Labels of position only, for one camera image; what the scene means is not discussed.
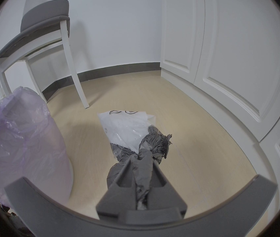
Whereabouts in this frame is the white wardrobe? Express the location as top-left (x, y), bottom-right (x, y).
top-left (160, 0), bottom-right (280, 207)

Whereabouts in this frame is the black plastic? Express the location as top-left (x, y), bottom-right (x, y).
top-left (107, 125), bottom-right (173, 210)

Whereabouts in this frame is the purple plastic bag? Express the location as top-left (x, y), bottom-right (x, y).
top-left (0, 86), bottom-right (74, 207)

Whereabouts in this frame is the clear printed wrapper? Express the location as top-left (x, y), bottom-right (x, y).
top-left (98, 110), bottom-right (157, 155)

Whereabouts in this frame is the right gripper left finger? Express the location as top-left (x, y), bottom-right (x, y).
top-left (96, 155), bottom-right (138, 219)

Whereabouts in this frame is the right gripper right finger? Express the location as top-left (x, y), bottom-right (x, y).
top-left (147, 158), bottom-right (188, 219)

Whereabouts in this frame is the white chair with grey cushions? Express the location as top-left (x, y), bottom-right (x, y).
top-left (0, 0), bottom-right (90, 109)

